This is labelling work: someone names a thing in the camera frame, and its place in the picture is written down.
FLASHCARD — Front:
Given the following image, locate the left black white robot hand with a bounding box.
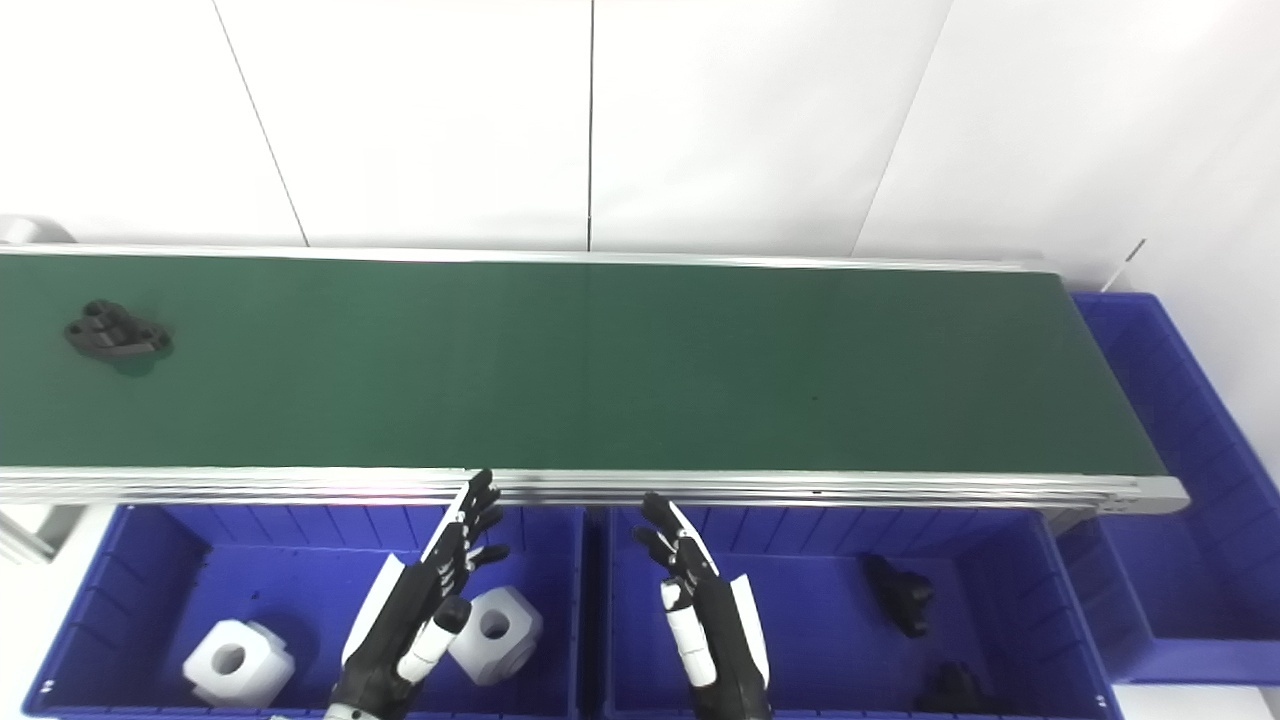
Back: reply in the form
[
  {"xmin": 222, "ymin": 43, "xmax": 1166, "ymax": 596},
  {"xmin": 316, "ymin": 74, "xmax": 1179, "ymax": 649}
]
[{"xmin": 330, "ymin": 468, "xmax": 511, "ymax": 720}]

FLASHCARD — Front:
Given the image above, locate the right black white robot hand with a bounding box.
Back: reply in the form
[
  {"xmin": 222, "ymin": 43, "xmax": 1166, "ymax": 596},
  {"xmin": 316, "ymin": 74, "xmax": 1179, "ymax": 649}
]
[{"xmin": 632, "ymin": 492, "xmax": 773, "ymax": 720}]

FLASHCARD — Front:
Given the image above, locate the black flange part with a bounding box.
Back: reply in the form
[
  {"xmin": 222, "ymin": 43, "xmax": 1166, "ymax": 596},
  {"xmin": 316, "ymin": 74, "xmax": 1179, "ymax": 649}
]
[
  {"xmin": 917, "ymin": 661, "xmax": 993, "ymax": 717},
  {"xmin": 64, "ymin": 299, "xmax": 173, "ymax": 362},
  {"xmin": 862, "ymin": 552, "xmax": 937, "ymax": 639}
]

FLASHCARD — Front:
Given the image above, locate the blue plastic bin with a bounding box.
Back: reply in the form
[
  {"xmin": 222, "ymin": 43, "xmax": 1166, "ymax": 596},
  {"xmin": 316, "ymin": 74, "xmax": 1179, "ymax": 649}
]
[
  {"xmin": 22, "ymin": 503, "xmax": 586, "ymax": 720},
  {"xmin": 1058, "ymin": 291, "xmax": 1280, "ymax": 686},
  {"xmin": 600, "ymin": 505, "xmax": 1126, "ymax": 720}
]

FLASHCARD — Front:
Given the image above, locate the white cube part with hole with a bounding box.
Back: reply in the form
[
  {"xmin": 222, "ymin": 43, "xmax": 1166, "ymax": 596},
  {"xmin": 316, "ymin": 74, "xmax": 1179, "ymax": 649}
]
[
  {"xmin": 182, "ymin": 619, "xmax": 297, "ymax": 709},
  {"xmin": 447, "ymin": 586, "xmax": 544, "ymax": 687}
]

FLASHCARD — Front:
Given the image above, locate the green conveyor belt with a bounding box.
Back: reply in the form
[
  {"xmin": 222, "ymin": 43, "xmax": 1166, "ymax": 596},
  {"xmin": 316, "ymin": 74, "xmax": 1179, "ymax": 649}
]
[
  {"xmin": 0, "ymin": 253, "xmax": 1169, "ymax": 476},
  {"xmin": 0, "ymin": 243, "xmax": 1191, "ymax": 516}
]

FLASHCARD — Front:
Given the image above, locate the aluminium conveyor leg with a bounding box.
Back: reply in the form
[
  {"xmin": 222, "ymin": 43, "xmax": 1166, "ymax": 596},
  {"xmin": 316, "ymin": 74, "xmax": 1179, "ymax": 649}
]
[{"xmin": 0, "ymin": 504, "xmax": 87, "ymax": 563}]

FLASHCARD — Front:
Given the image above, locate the grey conveyor end housing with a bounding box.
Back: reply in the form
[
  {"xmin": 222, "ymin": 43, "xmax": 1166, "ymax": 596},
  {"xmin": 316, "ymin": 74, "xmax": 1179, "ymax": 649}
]
[{"xmin": 0, "ymin": 214, "xmax": 77, "ymax": 247}]

